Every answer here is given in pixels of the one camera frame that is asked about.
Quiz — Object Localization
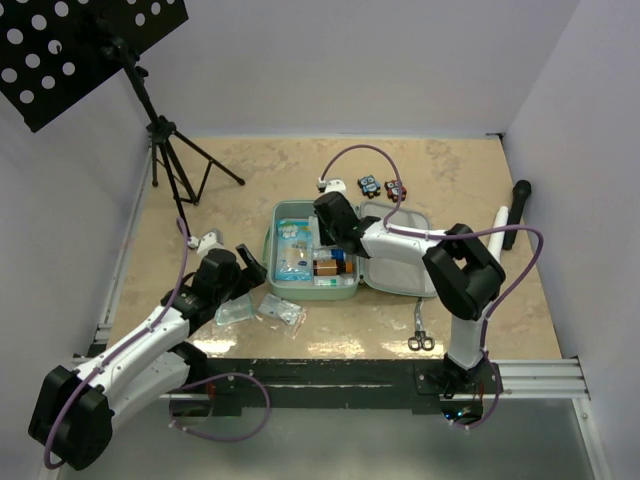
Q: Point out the teal clear zip bag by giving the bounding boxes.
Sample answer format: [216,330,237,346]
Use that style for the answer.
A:
[214,293,254,326]

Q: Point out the mint green medicine case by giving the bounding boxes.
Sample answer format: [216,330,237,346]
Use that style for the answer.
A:
[262,200,437,301]

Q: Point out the brown bottle orange cap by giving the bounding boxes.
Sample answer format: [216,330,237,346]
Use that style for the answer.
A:
[313,259,354,277]

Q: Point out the blue cotton swab bag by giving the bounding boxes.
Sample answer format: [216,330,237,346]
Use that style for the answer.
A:
[274,219,313,282]

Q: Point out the white plastic bottle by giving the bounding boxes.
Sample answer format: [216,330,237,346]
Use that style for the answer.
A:
[314,276,354,288]

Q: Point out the black handled scissors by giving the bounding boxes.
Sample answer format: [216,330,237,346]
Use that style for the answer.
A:
[407,297,435,352]

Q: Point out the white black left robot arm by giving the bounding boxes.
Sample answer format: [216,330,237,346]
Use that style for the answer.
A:
[28,245,267,470]

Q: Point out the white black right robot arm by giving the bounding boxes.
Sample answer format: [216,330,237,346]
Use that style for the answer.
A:
[313,192,506,393]

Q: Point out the clear flat sachet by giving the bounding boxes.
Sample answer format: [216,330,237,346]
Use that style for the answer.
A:
[258,294,305,327]

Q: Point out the blue owl number block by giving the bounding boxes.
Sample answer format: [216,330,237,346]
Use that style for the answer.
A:
[357,175,381,198]

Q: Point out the white microphone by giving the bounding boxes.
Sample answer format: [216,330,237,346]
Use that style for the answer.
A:
[487,205,510,261]

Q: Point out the black microphone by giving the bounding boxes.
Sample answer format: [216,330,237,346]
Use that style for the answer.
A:
[502,179,532,251]

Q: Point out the black music stand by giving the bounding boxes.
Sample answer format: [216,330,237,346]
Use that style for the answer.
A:
[1,0,231,215]

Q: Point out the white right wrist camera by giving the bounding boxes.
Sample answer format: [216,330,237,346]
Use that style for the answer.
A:
[316,178,347,195]

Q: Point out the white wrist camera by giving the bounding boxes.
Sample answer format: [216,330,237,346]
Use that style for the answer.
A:
[316,178,347,195]
[187,228,224,258]

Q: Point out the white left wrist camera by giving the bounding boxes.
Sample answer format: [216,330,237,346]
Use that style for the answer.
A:
[187,228,224,258]

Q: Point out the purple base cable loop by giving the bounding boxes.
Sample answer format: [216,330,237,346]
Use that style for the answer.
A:
[168,373,274,444]

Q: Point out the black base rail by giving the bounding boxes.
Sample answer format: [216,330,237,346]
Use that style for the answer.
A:
[178,358,502,416]

